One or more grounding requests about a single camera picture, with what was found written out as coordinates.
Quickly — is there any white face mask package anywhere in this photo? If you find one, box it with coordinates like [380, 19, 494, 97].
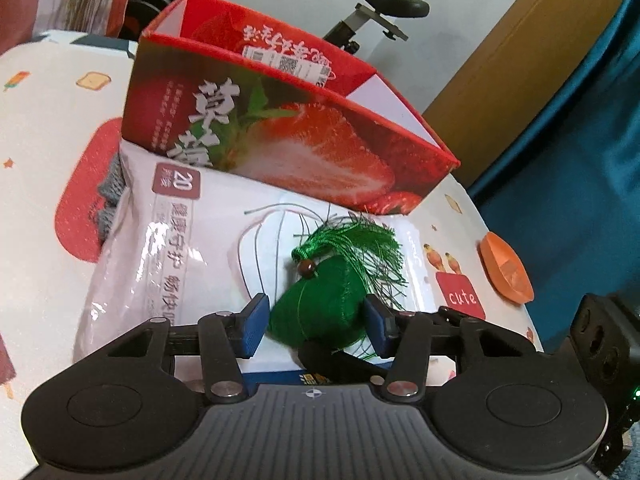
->
[71, 138, 432, 376]

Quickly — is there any teal curtain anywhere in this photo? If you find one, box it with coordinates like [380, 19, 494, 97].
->
[469, 0, 639, 349]

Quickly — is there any red strawberry cardboard box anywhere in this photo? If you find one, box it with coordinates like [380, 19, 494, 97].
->
[122, 0, 459, 214]

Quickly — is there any patterned white tablecloth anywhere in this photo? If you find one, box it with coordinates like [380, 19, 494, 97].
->
[0, 29, 546, 480]

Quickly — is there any black exercise bike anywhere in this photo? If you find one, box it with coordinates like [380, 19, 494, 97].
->
[119, 0, 432, 57]

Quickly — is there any wooden door frame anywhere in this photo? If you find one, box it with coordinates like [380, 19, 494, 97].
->
[424, 0, 623, 186]

